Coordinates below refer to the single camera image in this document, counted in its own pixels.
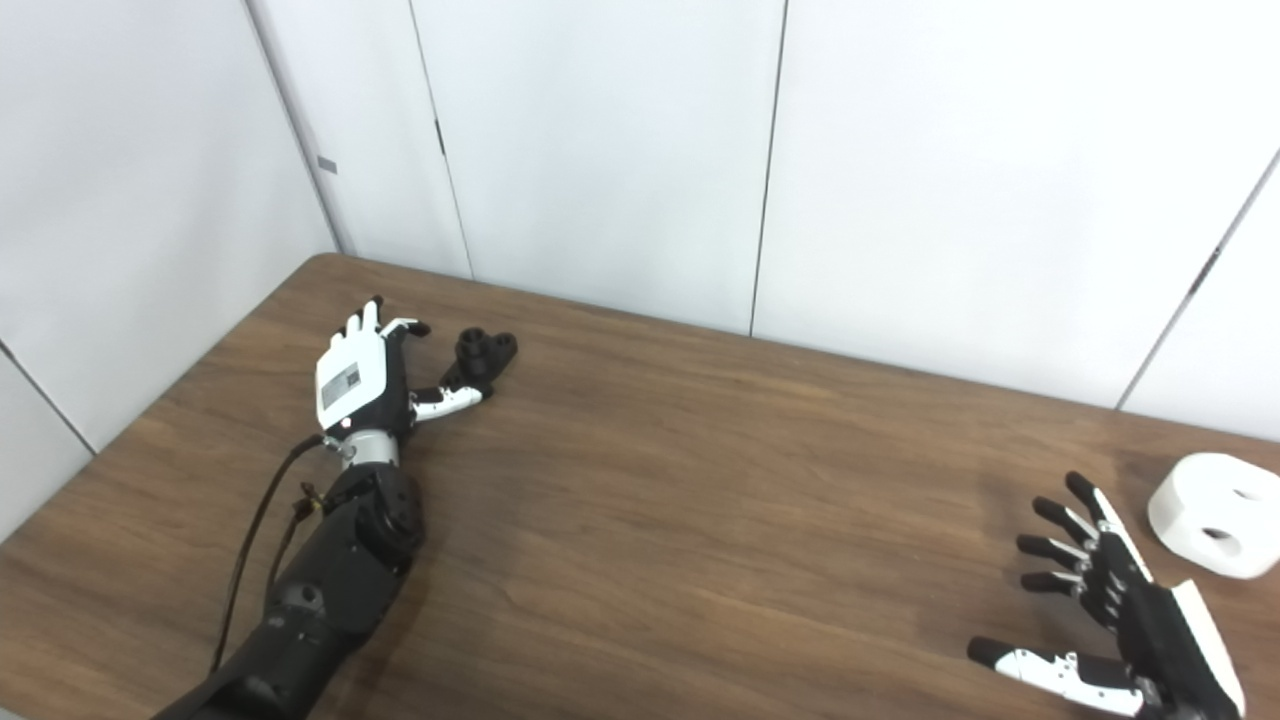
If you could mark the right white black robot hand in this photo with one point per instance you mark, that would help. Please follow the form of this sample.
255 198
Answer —
1165 630

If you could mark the black plastic holder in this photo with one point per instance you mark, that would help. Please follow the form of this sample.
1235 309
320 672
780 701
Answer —
478 358

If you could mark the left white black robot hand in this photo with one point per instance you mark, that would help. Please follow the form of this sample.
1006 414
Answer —
355 385

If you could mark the round white plastic piece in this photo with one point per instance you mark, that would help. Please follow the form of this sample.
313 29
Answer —
1200 495

